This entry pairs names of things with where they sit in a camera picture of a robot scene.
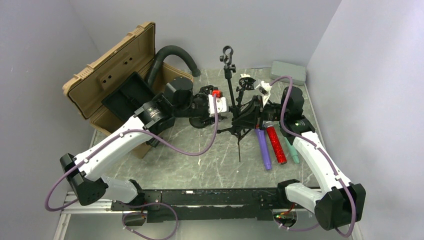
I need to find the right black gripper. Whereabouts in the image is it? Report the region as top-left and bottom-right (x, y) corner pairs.
(232, 95), (288, 129)

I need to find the black round base mic stand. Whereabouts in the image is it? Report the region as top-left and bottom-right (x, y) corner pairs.
(189, 85), (220, 129)

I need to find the purple microphone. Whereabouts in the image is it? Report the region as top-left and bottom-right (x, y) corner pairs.
(254, 129), (272, 171)

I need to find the black tripod stand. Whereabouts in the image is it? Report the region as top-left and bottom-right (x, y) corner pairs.
(217, 45), (262, 159)

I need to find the black tripod stand shock mount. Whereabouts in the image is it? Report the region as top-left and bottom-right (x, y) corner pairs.
(235, 76), (256, 107)

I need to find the red glitter microphone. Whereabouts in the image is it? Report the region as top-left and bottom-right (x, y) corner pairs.
(263, 121), (287, 165)

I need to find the mint green microphone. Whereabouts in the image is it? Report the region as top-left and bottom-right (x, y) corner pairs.
(284, 137), (300, 164)

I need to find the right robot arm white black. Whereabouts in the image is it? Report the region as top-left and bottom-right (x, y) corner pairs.
(231, 86), (366, 237)

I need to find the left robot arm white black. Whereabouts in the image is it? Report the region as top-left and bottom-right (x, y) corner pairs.
(60, 77), (227, 210)

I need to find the grey plastic case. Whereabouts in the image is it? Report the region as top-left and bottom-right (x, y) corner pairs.
(269, 60), (307, 86)

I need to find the black tray in case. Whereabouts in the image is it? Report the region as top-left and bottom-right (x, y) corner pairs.
(101, 71), (155, 122)

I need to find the tan plastic tool case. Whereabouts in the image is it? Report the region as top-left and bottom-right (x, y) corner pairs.
(62, 21), (195, 160)

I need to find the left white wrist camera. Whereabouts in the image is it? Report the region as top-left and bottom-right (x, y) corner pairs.
(208, 90), (229, 117)

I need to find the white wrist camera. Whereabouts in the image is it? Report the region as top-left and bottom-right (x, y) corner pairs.
(254, 80), (272, 105)
(208, 90), (229, 117)

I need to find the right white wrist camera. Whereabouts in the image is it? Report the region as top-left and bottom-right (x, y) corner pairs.
(254, 80), (272, 105)

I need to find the black corrugated hose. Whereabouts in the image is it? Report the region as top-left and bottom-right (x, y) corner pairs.
(146, 45), (202, 89)

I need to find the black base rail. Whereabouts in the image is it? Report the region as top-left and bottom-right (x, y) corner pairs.
(110, 188), (300, 226)

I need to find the purple loop cable base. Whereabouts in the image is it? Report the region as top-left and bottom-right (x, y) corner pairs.
(121, 200), (181, 240)

